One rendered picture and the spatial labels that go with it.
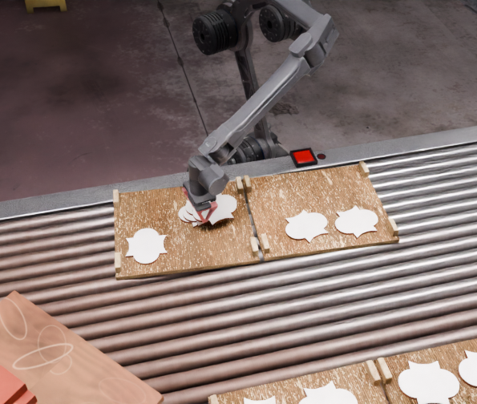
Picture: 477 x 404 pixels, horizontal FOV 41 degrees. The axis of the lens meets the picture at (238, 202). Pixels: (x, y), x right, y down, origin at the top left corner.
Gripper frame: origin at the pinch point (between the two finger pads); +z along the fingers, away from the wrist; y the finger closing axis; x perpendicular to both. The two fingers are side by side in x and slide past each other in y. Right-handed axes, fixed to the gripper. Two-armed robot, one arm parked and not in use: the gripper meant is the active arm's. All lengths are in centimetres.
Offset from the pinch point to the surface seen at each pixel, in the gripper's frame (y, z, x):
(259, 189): 5.8, 4.0, -23.1
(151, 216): 9.7, 4.8, 12.3
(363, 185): -7, 3, -54
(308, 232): -18.4, 3.3, -26.8
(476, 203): -28, 5, -83
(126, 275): -9.5, 5.3, 26.8
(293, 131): 134, 94, -117
